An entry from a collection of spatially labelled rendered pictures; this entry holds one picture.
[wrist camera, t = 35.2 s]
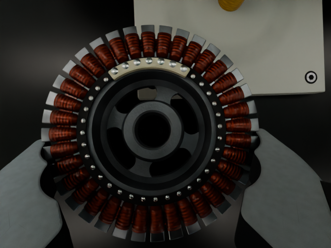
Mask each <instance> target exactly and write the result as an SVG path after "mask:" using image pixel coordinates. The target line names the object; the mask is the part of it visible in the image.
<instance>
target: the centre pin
mask: <svg viewBox="0 0 331 248"><path fill-rule="evenodd" d="M244 1H245V0H218V3H219V5H220V7H221V8H222V9H224V10H225V11H229V12H232V11H236V10H237V9H239V8H240V6H241V5H242V3H243V2H244Z"/></svg>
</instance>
